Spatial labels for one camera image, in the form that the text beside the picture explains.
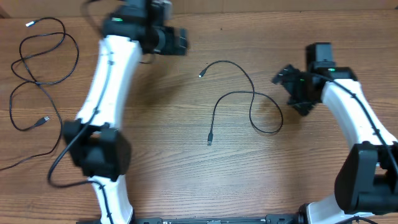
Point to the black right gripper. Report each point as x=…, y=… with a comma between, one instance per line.
x=288, y=79

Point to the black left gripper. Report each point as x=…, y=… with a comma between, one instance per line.
x=174, y=48

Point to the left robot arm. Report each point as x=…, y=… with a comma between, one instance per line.
x=94, y=139

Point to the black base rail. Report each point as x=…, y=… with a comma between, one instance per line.
x=268, y=219

